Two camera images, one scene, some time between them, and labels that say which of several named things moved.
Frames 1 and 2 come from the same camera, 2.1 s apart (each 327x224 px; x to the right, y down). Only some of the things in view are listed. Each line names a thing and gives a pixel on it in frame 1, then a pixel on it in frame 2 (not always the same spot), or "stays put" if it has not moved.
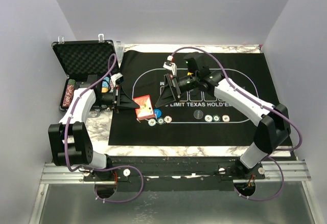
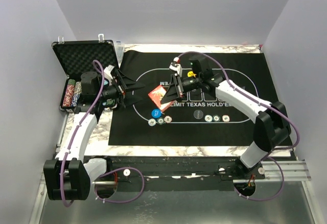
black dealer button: (198, 114) stays put
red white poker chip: (167, 119) stays put
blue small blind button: (158, 112) stays put
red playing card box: (146, 110) -> (157, 94)
